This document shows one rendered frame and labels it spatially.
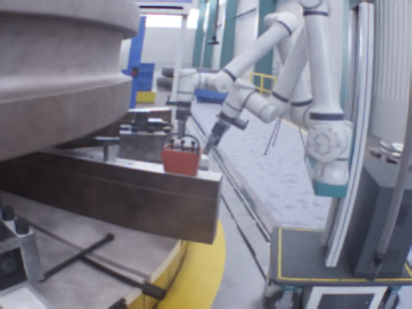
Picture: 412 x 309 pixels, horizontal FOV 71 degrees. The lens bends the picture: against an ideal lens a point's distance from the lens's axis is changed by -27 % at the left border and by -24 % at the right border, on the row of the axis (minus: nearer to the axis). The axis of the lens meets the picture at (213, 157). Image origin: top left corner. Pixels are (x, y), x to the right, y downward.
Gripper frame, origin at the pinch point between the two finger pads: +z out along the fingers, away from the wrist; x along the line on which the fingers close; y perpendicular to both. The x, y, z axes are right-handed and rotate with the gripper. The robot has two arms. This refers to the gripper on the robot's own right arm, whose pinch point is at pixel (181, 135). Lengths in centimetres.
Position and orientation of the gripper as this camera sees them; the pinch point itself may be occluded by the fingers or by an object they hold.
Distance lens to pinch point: 189.0
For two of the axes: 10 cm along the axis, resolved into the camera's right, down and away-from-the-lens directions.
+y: 9.9, 1.3, -1.1
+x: 1.4, -2.3, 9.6
